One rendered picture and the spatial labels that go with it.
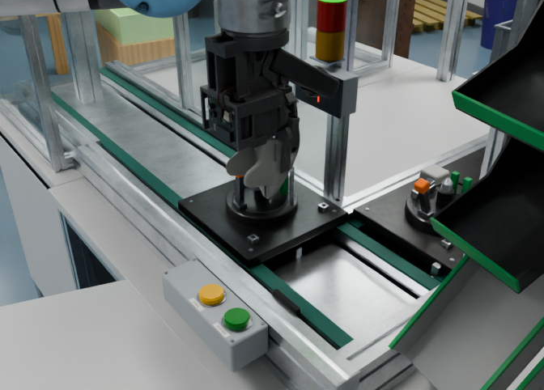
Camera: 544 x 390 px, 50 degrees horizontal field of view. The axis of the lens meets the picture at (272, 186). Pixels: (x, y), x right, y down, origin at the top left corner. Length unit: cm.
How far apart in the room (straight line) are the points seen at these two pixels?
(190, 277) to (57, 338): 25
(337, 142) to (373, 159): 45
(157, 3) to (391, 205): 84
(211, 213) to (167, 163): 33
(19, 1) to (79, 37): 131
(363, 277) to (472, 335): 32
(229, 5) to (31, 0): 21
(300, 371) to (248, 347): 9
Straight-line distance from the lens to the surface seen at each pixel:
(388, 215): 115
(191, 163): 143
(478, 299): 83
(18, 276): 271
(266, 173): 68
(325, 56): 104
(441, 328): 84
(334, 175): 117
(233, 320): 91
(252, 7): 59
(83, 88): 180
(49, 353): 108
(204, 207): 116
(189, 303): 97
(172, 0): 43
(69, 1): 45
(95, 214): 139
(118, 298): 115
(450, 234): 70
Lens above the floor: 160
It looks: 31 degrees down
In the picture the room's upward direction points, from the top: straight up
